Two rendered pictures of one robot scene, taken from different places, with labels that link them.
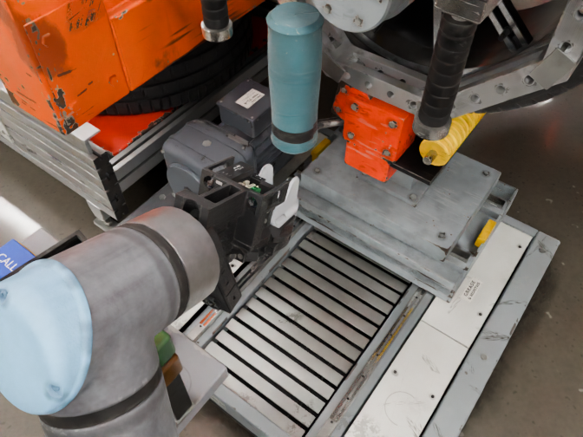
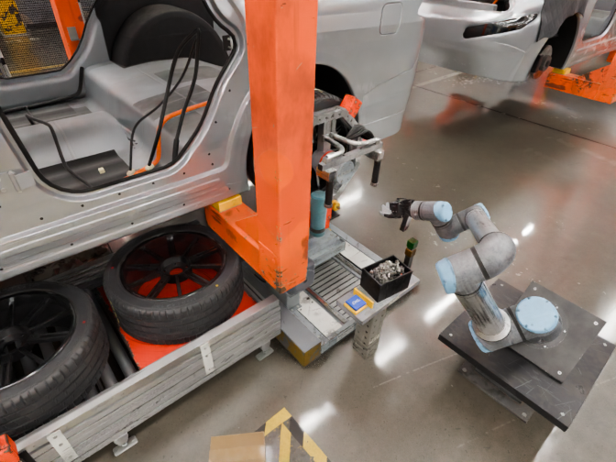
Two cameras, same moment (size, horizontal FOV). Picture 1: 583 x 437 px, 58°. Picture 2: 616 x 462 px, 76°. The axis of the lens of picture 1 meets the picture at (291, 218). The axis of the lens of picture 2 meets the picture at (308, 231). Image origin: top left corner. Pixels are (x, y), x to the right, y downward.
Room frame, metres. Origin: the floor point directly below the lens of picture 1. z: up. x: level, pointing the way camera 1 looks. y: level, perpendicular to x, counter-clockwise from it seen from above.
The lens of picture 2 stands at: (0.45, 1.71, 1.83)
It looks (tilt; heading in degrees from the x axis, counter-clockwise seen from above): 38 degrees down; 282
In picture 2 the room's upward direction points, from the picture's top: 2 degrees clockwise
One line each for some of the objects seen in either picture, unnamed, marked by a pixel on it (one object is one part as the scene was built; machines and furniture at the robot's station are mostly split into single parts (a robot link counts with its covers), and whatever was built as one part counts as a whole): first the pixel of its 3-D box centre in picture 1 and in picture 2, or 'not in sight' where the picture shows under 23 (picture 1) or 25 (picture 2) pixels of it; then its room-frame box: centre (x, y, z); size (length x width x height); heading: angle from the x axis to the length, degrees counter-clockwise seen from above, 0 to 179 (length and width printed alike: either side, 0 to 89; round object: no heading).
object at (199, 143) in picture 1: (252, 157); (281, 269); (0.93, 0.10, 0.26); 0.42 x 0.18 x 0.35; 143
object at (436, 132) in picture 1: (444, 74); (376, 171); (0.48, -0.17, 0.83); 0.04 x 0.04 x 0.16
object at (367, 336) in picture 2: not in sight; (368, 324); (0.39, 0.34, 0.21); 0.10 x 0.10 x 0.42; 53
